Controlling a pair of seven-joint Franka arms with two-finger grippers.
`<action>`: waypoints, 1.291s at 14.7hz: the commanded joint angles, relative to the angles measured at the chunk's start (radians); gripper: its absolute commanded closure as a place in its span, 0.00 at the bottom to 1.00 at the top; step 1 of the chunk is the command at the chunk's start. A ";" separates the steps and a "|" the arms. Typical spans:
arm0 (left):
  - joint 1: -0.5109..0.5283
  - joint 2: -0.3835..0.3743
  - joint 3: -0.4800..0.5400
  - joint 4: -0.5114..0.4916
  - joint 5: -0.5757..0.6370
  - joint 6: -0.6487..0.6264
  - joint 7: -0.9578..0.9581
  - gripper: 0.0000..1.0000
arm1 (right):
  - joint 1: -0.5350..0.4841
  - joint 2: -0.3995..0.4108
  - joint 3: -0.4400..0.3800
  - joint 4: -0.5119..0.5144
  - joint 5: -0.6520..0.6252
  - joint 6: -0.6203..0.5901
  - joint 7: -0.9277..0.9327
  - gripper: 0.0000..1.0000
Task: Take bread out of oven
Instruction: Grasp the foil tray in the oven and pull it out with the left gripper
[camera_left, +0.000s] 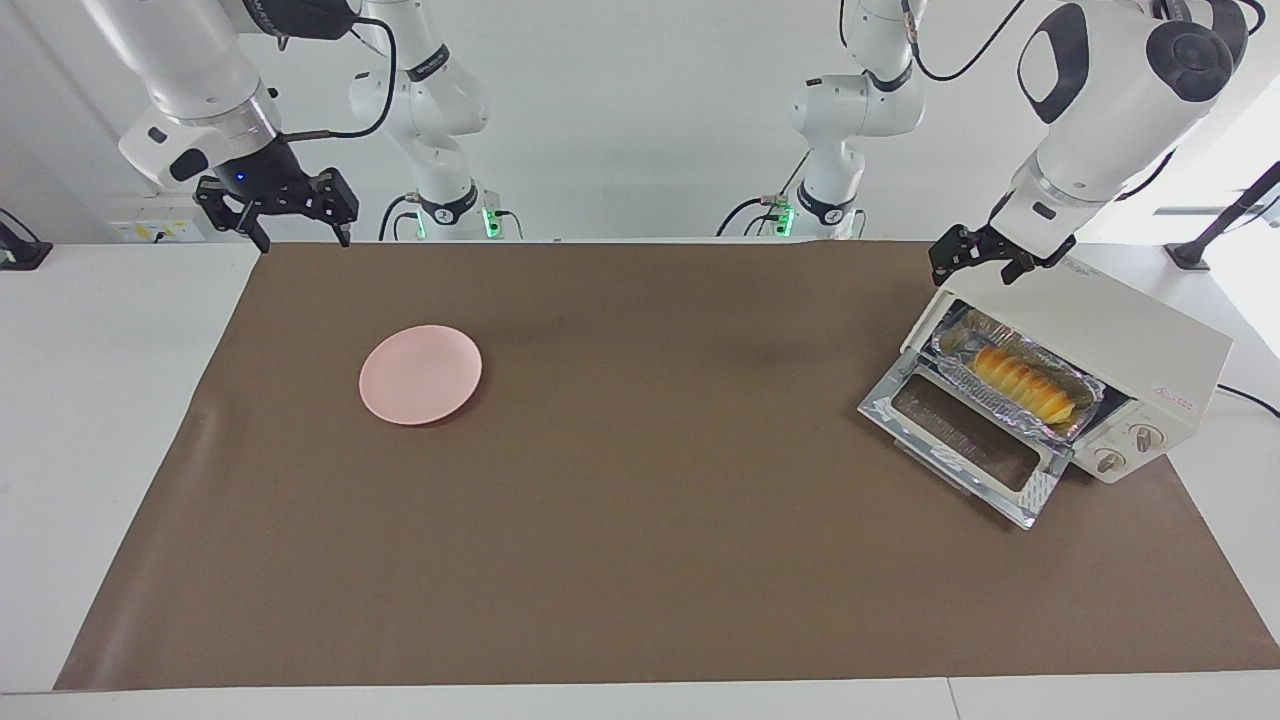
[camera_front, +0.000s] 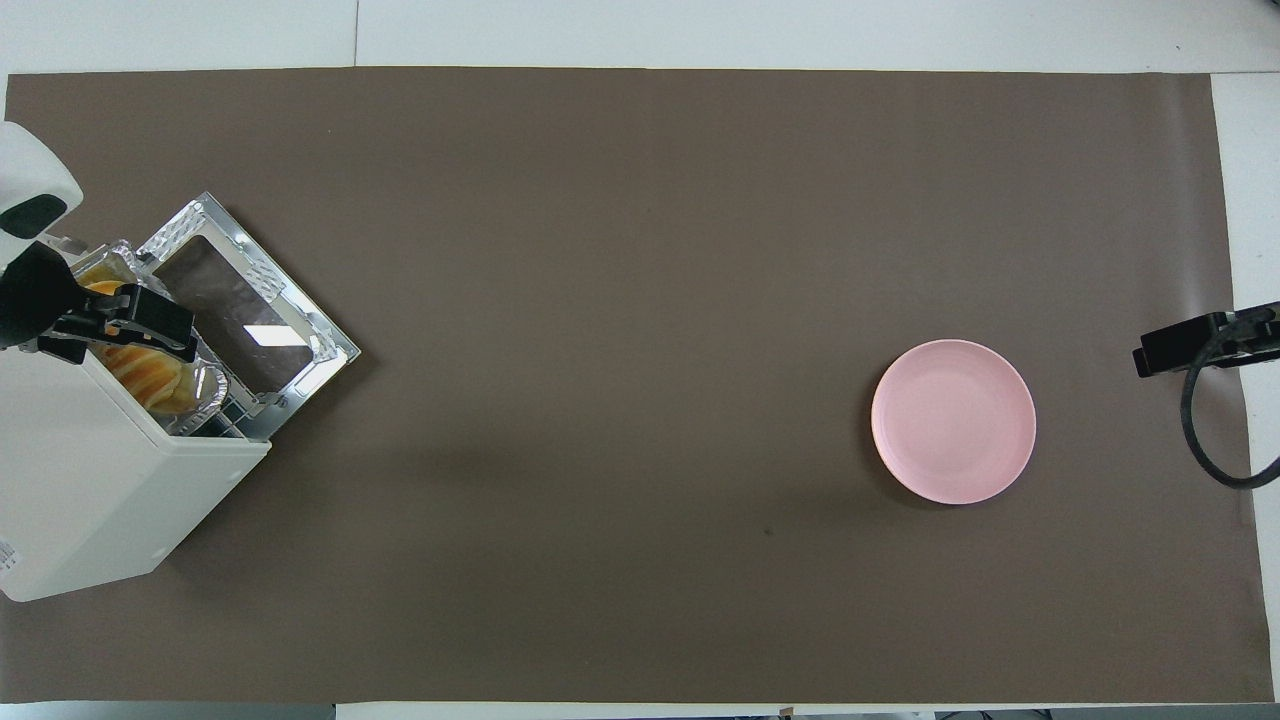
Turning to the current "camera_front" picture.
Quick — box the yellow sliced bread loaf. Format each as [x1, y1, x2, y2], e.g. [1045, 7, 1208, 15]
[85, 280, 201, 416]

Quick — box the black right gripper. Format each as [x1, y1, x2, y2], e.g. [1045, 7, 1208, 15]
[1133, 303, 1280, 379]

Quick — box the pink round plate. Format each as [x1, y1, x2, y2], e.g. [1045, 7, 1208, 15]
[870, 339, 1038, 506]

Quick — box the silver aluminium foil tray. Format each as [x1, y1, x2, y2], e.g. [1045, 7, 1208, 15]
[70, 240, 231, 421]

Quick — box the brown table mat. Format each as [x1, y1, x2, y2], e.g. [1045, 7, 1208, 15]
[0, 67, 1276, 706]

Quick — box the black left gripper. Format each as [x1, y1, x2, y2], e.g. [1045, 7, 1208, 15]
[0, 243, 198, 367]

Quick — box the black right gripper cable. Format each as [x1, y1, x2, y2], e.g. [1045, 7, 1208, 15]
[1183, 318, 1280, 491]

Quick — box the glass oven door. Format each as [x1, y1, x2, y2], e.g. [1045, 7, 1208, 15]
[135, 192, 362, 416]

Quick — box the cream white toaster oven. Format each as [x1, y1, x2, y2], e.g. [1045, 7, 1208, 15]
[0, 340, 272, 603]

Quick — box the metal oven wire rack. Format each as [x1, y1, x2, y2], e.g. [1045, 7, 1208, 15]
[165, 388, 263, 441]

